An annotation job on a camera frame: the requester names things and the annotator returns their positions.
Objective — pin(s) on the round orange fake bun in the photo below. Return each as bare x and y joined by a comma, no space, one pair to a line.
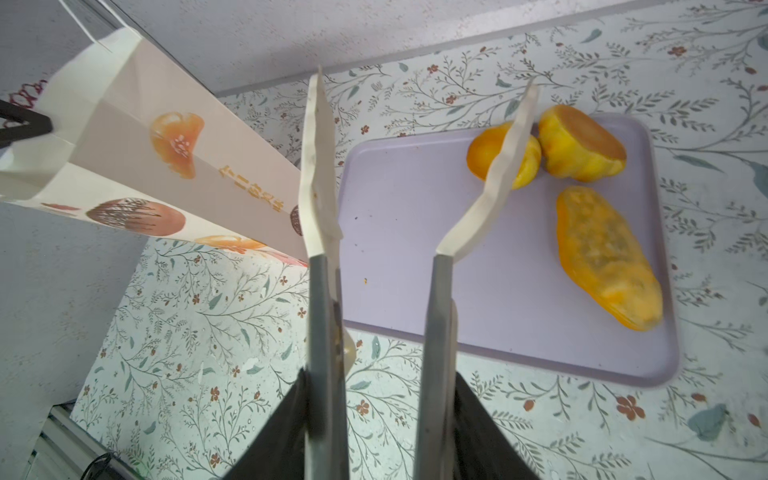
484,149

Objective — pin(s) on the orange oval fake bread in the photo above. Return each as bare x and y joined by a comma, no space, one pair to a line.
575,146

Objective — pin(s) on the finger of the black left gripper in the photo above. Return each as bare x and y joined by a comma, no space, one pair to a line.
26,124

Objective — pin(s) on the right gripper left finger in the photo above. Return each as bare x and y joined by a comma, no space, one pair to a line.
306,435

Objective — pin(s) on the lavender cutting board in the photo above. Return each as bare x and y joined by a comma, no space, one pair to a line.
400,196

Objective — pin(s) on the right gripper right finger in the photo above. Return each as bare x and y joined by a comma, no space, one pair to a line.
435,445

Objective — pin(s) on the orange fake croissant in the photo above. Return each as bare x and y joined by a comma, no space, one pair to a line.
601,255

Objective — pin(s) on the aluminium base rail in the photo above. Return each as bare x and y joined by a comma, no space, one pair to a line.
64,450

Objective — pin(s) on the printed paper bakery bag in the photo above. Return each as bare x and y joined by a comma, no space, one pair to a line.
135,143

